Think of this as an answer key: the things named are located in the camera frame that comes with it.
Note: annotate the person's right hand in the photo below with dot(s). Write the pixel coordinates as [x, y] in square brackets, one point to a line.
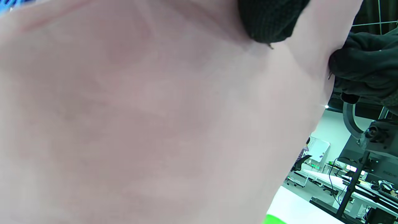
[367, 68]

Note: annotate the person's left hand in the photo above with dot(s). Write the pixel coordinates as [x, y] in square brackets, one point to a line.
[270, 21]

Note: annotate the pink paper stack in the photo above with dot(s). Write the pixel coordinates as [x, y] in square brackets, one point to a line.
[155, 109]

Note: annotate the white board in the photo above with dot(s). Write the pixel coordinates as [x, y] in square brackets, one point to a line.
[320, 149]

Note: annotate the green plastic bowl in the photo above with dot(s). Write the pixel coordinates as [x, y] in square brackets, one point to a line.
[273, 220]

